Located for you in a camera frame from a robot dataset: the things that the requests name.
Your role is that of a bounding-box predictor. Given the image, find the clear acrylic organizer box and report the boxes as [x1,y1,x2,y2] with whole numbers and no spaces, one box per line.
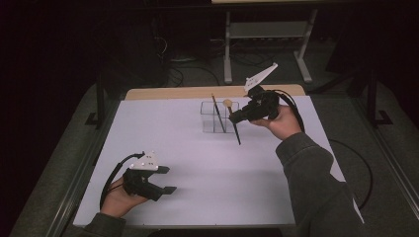
[200,101,240,134]

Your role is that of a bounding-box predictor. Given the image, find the metal frame rail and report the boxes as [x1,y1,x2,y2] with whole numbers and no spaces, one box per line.
[53,98,122,237]
[349,97,419,206]

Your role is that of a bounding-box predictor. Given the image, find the person's right hand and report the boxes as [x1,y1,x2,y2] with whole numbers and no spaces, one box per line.
[249,104,302,142]

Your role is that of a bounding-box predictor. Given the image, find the white metal desk frame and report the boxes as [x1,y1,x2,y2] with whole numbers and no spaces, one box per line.
[223,9,319,85]

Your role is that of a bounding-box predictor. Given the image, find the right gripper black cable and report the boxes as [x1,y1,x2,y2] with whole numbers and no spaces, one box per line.
[270,89,374,211]

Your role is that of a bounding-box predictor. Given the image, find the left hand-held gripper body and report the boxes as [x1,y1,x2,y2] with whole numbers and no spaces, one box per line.
[123,151,163,201]

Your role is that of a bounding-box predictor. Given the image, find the black metal stand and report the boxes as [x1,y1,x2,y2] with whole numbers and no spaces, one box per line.
[84,73,107,127]
[366,70,393,127]

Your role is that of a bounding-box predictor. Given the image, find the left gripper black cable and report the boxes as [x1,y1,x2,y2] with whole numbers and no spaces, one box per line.
[99,151,146,210]

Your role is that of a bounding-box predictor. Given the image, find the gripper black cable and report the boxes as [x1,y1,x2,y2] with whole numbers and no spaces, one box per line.
[99,151,146,210]
[270,89,374,211]

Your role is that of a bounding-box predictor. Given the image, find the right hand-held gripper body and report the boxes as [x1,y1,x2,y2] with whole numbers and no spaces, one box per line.
[242,62,282,122]

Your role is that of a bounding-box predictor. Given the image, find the black floor cables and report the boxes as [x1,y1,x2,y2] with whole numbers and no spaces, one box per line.
[166,63,221,87]

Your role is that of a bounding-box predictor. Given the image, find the person's left hand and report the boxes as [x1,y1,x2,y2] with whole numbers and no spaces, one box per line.
[100,176,149,218]

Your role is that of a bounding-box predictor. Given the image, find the wooden table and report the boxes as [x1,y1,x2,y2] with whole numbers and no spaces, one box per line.
[125,84,306,102]

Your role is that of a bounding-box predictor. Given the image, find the dark green gold-tipped pen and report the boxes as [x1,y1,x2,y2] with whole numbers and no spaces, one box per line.
[210,93,227,133]

